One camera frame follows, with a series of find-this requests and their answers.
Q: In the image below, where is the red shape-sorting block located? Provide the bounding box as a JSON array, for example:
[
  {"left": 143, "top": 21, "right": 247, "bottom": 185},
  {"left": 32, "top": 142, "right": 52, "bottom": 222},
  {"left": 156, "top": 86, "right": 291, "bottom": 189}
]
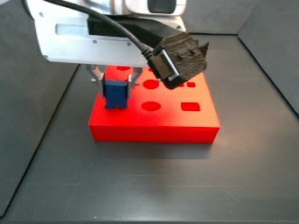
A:
[{"left": 88, "top": 67, "right": 220, "bottom": 144}]

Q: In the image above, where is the black camera cable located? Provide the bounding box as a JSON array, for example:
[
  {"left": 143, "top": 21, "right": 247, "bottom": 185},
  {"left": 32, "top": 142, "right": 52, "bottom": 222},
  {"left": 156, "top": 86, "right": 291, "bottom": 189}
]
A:
[{"left": 43, "top": 0, "right": 156, "bottom": 69}]

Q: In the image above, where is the blue square-circle peg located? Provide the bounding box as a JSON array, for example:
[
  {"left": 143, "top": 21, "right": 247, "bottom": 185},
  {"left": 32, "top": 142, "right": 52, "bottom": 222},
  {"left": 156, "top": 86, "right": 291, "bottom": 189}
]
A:
[{"left": 104, "top": 80, "right": 128, "bottom": 109}]

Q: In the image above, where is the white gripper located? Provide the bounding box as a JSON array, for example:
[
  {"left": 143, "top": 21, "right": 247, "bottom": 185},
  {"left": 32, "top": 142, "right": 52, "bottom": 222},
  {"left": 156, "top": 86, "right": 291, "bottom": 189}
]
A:
[{"left": 24, "top": 0, "right": 187, "bottom": 94}]

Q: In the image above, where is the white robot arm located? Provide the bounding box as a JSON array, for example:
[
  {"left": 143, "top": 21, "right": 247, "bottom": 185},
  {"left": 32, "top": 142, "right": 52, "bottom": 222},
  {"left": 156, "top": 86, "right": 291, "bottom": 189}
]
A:
[{"left": 24, "top": 0, "right": 187, "bottom": 67}]

